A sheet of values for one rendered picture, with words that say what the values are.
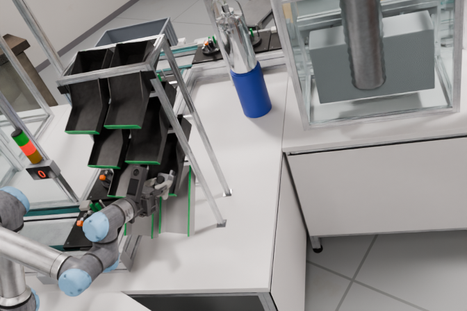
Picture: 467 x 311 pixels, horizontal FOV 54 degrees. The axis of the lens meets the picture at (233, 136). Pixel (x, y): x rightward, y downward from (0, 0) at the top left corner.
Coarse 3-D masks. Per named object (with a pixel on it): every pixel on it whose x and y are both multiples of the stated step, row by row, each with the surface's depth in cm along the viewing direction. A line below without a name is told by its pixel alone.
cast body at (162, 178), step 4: (172, 172) 165; (160, 176) 159; (164, 176) 160; (168, 176) 160; (172, 176) 162; (156, 180) 159; (160, 180) 159; (164, 180) 159; (172, 180) 162; (156, 184) 160; (160, 184) 159; (172, 184) 162; (172, 188) 163
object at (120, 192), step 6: (126, 150) 178; (126, 168) 174; (114, 174) 173; (120, 174) 174; (126, 174) 173; (114, 180) 173; (120, 180) 173; (126, 180) 172; (114, 186) 173; (120, 186) 172; (126, 186) 171; (108, 192) 170; (114, 192) 172; (120, 192) 171; (120, 198) 169
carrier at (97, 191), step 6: (108, 174) 216; (96, 180) 218; (102, 180) 213; (96, 186) 215; (102, 186) 214; (108, 186) 209; (90, 192) 213; (96, 192) 211; (102, 192) 210; (90, 198) 209; (96, 198) 208; (102, 198) 207; (108, 198) 206; (114, 198) 205
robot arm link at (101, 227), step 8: (104, 208) 138; (112, 208) 138; (120, 208) 139; (96, 216) 133; (104, 216) 134; (112, 216) 135; (120, 216) 138; (88, 224) 132; (96, 224) 131; (104, 224) 132; (112, 224) 135; (120, 224) 138; (88, 232) 133; (96, 232) 131; (104, 232) 132; (112, 232) 135; (96, 240) 132; (104, 240) 135; (112, 240) 136
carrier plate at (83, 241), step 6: (108, 204) 203; (84, 210) 204; (78, 216) 202; (72, 228) 197; (78, 228) 196; (120, 228) 191; (72, 234) 195; (78, 234) 194; (84, 234) 193; (66, 240) 193; (72, 240) 192; (78, 240) 191; (84, 240) 190; (66, 246) 190; (72, 246) 189; (78, 246) 188; (84, 246) 188; (90, 246) 187
